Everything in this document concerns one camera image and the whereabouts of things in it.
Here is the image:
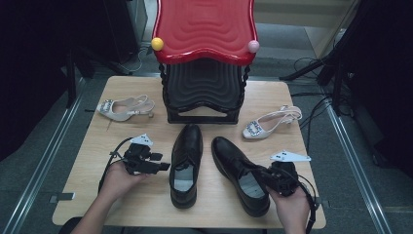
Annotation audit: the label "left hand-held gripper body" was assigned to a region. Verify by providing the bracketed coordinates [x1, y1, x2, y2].
[123, 133, 154, 176]

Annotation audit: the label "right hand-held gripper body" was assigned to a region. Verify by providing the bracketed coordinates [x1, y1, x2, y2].
[269, 149, 312, 198]

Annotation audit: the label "black leather shoe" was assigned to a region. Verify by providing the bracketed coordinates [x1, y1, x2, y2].
[169, 123, 205, 210]
[210, 136, 271, 218]

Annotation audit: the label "white heeled shoe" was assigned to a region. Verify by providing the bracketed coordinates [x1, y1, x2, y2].
[242, 104, 303, 140]
[95, 94, 156, 123]

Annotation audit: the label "red and black shoe rack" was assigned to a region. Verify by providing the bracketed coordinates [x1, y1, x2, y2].
[150, 0, 261, 125]

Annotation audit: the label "person's left hand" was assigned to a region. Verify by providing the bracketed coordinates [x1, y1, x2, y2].
[102, 160, 147, 201]

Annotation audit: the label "person's right hand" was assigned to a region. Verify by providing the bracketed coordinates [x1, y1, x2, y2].
[268, 185, 312, 229]

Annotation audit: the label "black metal stand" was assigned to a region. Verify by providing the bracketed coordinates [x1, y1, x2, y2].
[64, 45, 132, 110]

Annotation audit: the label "black tripod stand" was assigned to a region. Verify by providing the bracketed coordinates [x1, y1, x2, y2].
[279, 0, 361, 116]

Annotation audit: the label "black cabinet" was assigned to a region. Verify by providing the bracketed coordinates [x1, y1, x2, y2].
[103, 0, 149, 64]

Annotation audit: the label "dark curtain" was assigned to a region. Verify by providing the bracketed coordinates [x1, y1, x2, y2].
[0, 0, 108, 162]
[340, 0, 413, 178]

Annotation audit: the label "left hand-held gripper black cable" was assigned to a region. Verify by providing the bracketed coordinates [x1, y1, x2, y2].
[97, 137, 134, 193]

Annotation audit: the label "hand-held gripper black cable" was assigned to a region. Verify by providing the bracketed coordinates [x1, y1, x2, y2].
[296, 175, 319, 234]
[97, 137, 134, 193]

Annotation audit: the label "right hand-held gripper black cable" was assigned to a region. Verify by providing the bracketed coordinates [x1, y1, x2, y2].
[296, 175, 319, 234]

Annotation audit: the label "black floor cables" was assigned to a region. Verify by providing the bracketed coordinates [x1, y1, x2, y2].
[290, 57, 355, 154]

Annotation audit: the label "metal floor rail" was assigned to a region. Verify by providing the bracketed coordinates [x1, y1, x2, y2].
[0, 77, 87, 234]
[324, 103, 394, 234]

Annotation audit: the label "white floor cable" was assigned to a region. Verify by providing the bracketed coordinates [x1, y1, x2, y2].
[128, 45, 152, 73]

